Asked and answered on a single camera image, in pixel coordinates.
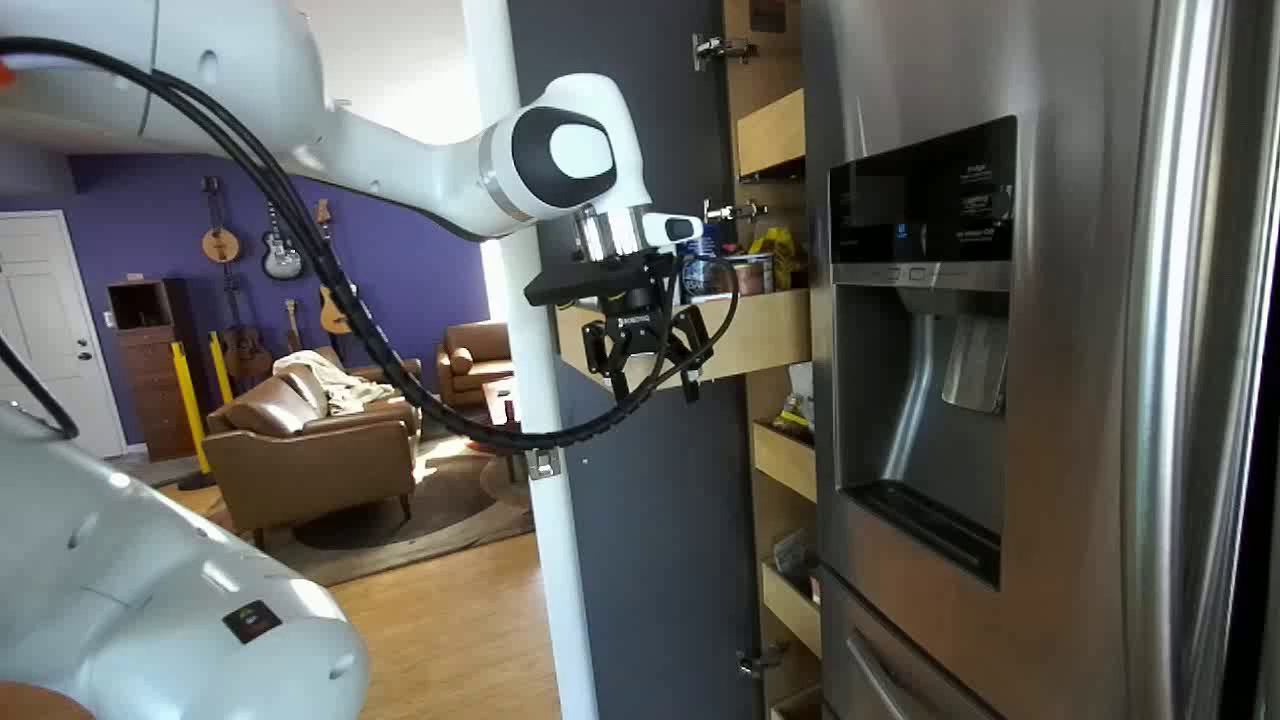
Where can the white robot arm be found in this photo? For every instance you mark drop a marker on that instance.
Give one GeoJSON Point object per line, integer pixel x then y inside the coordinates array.
{"type": "Point", "coordinates": [122, 603]}

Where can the upper wooden drawer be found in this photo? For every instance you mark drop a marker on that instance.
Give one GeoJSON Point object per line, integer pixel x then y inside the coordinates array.
{"type": "Point", "coordinates": [771, 138]}

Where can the stainless steel refrigerator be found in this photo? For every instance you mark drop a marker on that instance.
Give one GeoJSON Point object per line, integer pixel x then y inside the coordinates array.
{"type": "Point", "coordinates": [1046, 359]}

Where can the brown leather armchair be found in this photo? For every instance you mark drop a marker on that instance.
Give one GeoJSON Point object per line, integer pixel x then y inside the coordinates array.
{"type": "Point", "coordinates": [468, 361]}

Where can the white interior door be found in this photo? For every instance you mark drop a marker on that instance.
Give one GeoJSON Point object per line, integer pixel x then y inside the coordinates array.
{"type": "Point", "coordinates": [48, 325]}

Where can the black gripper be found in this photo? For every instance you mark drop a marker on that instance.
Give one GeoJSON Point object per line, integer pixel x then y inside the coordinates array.
{"type": "Point", "coordinates": [634, 308]}

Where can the brown leather sofa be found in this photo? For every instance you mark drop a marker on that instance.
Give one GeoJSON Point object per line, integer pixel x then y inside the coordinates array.
{"type": "Point", "coordinates": [297, 449]}

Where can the wooden pull-out drawer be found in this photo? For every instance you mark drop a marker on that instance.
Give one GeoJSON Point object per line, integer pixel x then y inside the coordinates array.
{"type": "Point", "coordinates": [766, 335]}

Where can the lower wooden drawer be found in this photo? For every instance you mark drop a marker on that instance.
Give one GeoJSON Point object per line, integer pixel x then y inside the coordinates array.
{"type": "Point", "coordinates": [781, 464]}

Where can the dark pantry door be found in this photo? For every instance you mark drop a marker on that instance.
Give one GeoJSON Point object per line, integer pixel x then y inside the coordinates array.
{"type": "Point", "coordinates": [645, 530]}

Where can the wall-hung guitar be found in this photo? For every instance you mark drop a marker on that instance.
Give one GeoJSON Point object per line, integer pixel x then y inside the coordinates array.
{"type": "Point", "coordinates": [222, 245]}

